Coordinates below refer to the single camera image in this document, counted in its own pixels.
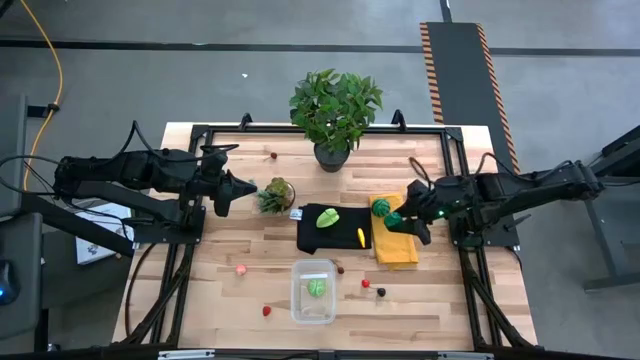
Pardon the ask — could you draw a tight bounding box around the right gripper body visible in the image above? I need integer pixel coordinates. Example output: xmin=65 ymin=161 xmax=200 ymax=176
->
xmin=423 ymin=175 xmax=479 ymax=226

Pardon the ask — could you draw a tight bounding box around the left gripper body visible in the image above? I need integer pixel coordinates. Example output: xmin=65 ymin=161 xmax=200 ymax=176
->
xmin=199 ymin=148 xmax=232 ymax=199

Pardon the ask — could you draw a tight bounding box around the light green toy star fruit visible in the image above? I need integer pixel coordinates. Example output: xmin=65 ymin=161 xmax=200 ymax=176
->
xmin=315 ymin=207 xmax=341 ymax=230

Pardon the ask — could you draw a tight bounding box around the leafy plant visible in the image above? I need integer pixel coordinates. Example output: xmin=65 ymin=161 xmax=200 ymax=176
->
xmin=288 ymin=68 xmax=384 ymax=174

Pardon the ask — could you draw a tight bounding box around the clear plastic tupperware container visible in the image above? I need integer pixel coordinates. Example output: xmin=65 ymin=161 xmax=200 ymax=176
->
xmin=290 ymin=258 xmax=337 ymax=325

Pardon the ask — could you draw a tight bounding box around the yellow cloth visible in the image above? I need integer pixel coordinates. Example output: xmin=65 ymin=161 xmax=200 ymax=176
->
xmin=368 ymin=192 xmax=420 ymax=271

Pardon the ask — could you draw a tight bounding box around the small succulent plant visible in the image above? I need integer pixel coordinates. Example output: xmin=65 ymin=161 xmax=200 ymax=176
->
xmin=254 ymin=176 xmax=297 ymax=216

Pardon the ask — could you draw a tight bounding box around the black cloth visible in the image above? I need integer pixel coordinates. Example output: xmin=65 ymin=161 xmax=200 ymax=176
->
xmin=289 ymin=202 xmax=374 ymax=255

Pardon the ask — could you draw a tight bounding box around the black striped-edge floor mat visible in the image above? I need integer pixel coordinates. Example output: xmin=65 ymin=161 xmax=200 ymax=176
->
xmin=418 ymin=21 xmax=524 ymax=175

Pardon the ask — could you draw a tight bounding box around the white paper sheet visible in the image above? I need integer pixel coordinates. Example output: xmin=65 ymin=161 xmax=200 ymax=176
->
xmin=74 ymin=201 xmax=135 ymax=266

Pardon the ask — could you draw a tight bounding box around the black diagonal support beam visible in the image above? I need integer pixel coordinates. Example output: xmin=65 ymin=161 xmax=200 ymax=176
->
xmin=19 ymin=192 xmax=137 ymax=259

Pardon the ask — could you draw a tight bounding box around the dark grey metal stand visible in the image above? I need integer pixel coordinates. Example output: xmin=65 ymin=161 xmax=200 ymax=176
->
xmin=582 ymin=124 xmax=640 ymax=292

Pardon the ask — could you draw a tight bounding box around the dark grey desk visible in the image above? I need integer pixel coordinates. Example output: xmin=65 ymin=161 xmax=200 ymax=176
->
xmin=0 ymin=93 xmax=45 ymax=341

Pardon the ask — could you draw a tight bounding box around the black computer mouse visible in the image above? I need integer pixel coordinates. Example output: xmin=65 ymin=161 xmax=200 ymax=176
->
xmin=0 ymin=259 xmax=22 ymax=307

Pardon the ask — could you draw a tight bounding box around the black metal table frame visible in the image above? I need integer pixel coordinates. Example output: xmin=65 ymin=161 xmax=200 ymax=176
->
xmin=112 ymin=109 xmax=539 ymax=351

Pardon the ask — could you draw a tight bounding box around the silver metal bracket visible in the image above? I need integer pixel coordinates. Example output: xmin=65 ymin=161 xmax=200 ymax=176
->
xmin=158 ymin=349 xmax=216 ymax=360
xmin=438 ymin=351 xmax=495 ymax=360

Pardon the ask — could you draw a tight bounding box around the yellow floor cable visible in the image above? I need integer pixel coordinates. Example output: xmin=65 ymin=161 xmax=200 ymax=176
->
xmin=19 ymin=0 xmax=65 ymax=191

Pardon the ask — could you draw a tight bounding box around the black cable clamp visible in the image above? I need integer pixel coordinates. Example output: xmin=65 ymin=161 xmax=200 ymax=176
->
xmin=26 ymin=102 xmax=62 ymax=119

